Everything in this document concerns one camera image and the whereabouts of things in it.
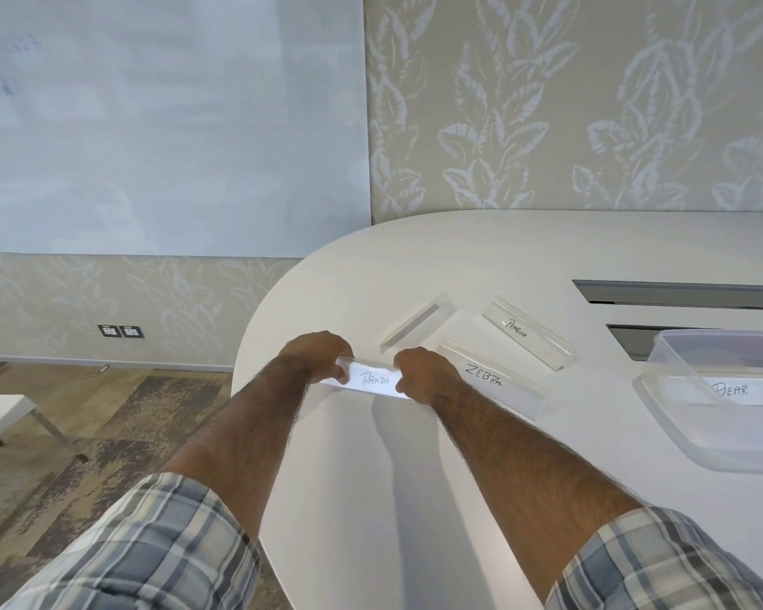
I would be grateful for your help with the person's right hand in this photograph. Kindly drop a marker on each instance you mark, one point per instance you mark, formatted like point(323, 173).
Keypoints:
point(432, 374)

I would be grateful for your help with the person's left hand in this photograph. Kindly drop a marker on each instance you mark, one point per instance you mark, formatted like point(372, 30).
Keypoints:
point(315, 352)

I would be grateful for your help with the clear acrylic name card holder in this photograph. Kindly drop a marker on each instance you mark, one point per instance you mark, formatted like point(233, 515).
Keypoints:
point(534, 336)
point(502, 384)
point(372, 377)
point(416, 323)

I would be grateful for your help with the person's plaid sleeve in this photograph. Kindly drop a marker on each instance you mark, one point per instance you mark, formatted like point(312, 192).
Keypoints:
point(661, 565)
point(140, 552)

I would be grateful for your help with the white paper name card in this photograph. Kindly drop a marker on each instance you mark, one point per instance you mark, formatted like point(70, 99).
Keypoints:
point(375, 379)
point(483, 374)
point(518, 325)
point(756, 391)

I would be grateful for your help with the clear plastic container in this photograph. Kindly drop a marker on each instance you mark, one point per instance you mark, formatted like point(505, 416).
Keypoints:
point(686, 355)

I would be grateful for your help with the white wall whiteboard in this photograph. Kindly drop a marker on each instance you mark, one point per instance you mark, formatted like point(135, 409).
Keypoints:
point(165, 120)

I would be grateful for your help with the person's plaid right sleeve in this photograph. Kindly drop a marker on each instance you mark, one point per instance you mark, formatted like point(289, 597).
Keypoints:
point(661, 565)

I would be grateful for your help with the person's right thumb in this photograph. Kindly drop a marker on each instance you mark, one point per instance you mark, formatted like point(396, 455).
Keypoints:
point(404, 386)

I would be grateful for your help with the person's left thumb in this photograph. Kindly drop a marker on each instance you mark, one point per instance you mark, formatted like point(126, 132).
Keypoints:
point(338, 373)

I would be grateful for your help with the clear plastic container lid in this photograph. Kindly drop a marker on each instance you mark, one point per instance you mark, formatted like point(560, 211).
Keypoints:
point(706, 438)

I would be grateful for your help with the person's right forearm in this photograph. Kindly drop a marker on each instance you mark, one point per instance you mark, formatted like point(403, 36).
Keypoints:
point(515, 476)

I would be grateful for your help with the black wall socket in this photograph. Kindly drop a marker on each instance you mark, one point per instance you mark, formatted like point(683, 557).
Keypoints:
point(109, 331)
point(133, 332)

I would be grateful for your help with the person's plaid left sleeve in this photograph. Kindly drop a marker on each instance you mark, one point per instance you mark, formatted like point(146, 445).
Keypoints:
point(140, 552)

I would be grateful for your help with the person's left forearm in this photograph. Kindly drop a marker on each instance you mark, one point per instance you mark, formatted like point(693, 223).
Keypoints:
point(248, 431)

